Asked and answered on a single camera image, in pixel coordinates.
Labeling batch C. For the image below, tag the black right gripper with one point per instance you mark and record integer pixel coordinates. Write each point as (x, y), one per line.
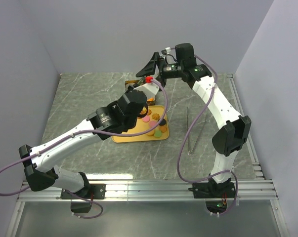
(149, 69)

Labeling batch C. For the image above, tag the metal serving tongs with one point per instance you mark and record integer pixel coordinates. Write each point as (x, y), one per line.
(194, 136)

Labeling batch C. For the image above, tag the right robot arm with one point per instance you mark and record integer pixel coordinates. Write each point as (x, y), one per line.
(232, 134)

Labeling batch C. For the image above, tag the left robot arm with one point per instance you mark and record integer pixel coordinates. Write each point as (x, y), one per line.
(42, 171)

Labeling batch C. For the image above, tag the green cookie tin box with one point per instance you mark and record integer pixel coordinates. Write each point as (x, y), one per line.
(130, 84)

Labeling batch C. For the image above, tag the pink sandwich cookie upper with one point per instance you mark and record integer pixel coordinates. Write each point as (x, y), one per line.
(146, 119)

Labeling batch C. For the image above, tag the pink sandwich cookie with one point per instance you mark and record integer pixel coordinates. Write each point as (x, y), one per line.
(146, 119)
(152, 124)

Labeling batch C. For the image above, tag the tan flower cookie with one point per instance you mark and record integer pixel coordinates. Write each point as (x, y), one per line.
(156, 116)

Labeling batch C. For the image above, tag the pink sandwich cookie lower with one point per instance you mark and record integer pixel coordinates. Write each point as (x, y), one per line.
(152, 124)

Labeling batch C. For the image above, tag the black sandwich cookie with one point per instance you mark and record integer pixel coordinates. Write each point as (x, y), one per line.
(163, 122)

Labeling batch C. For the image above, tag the dotted sandwich cookie right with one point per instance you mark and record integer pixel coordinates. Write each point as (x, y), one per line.
(150, 133)

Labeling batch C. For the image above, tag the green sandwich cookie right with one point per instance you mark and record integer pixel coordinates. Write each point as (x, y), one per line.
(157, 133)

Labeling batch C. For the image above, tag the small swirl cookie right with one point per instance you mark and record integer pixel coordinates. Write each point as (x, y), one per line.
(163, 129)

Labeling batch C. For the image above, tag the yellow plastic tray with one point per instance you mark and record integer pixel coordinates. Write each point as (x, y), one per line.
(144, 126)

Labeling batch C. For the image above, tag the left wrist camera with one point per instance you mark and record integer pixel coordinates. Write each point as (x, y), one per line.
(150, 89)

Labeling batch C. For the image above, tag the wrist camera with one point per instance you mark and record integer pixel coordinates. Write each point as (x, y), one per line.
(166, 53)
(150, 89)

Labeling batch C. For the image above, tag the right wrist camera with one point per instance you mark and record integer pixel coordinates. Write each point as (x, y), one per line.
(166, 53)

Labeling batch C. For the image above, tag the aluminium rail frame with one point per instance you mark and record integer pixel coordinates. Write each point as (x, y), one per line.
(146, 171)

